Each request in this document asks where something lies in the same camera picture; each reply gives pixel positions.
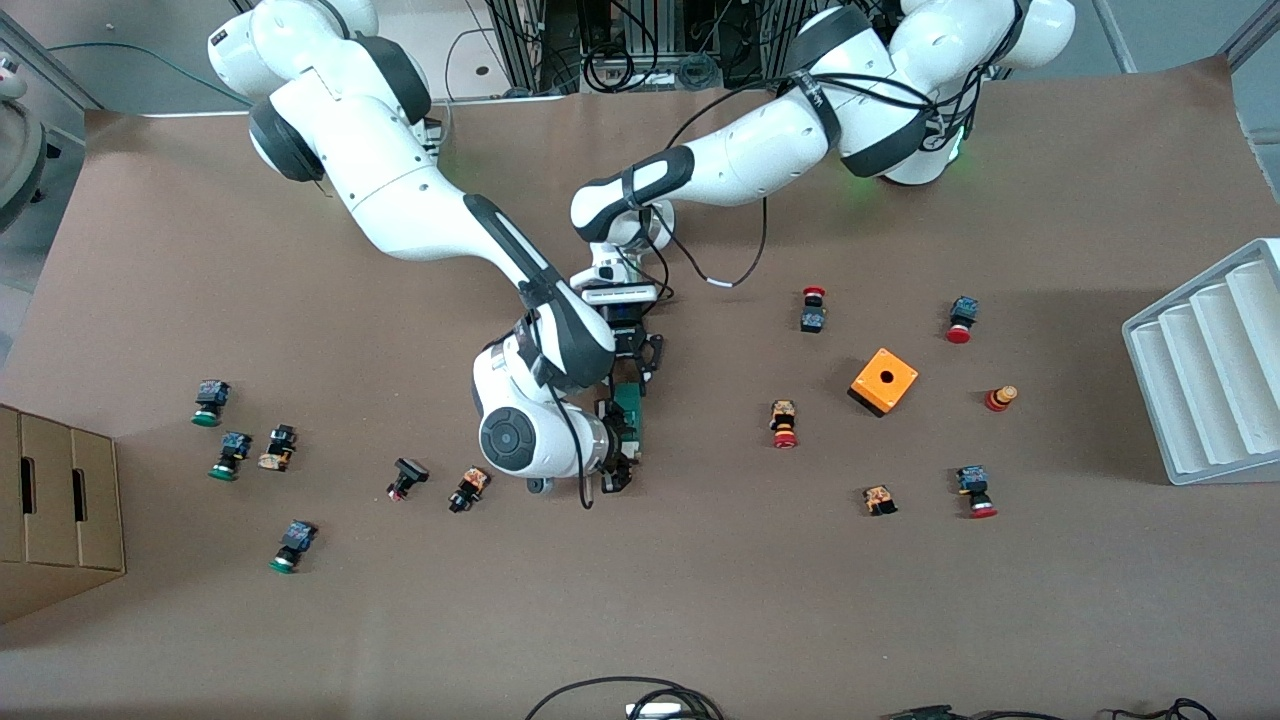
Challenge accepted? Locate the green load switch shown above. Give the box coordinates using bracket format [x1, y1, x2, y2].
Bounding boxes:
[612, 378, 647, 463]

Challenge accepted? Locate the black push button orange block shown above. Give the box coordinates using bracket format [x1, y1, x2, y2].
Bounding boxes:
[257, 424, 299, 473]
[448, 465, 492, 515]

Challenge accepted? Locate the black square push button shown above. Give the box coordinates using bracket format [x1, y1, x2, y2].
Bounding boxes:
[386, 457, 431, 503]

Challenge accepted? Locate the white platform board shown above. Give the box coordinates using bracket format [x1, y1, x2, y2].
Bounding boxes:
[375, 0, 573, 106]

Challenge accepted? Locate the green push button blue block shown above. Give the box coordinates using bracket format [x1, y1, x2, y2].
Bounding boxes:
[268, 519, 319, 575]
[191, 379, 232, 428]
[208, 431, 254, 482]

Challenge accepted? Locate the brown cardboard box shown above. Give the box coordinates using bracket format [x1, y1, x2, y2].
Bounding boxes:
[0, 403, 127, 626]

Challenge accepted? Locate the white ribbed plastic tray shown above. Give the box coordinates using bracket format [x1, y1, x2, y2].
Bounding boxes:
[1121, 237, 1280, 487]

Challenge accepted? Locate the grey round machine housing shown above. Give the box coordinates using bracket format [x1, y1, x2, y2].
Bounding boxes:
[0, 55, 48, 236]

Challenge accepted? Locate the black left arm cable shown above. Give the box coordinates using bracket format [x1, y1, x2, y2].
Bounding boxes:
[640, 85, 801, 301]

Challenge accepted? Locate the orange button enclosure box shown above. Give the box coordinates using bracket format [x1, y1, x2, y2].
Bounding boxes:
[847, 347, 920, 419]

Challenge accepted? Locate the black looped cable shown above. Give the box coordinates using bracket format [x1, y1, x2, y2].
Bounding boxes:
[525, 677, 723, 720]

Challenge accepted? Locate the aluminium rack with cables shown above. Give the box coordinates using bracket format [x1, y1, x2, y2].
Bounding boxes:
[485, 0, 901, 97]

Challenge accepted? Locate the black cable with connector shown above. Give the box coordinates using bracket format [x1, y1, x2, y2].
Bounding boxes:
[882, 705, 1066, 720]

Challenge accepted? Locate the aluminium frame bar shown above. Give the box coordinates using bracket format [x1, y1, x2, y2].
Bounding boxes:
[1218, 0, 1280, 69]
[1090, 0, 1138, 73]
[0, 15, 106, 111]

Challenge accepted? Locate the thin black red cable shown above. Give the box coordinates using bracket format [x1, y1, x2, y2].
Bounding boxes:
[1105, 697, 1219, 720]

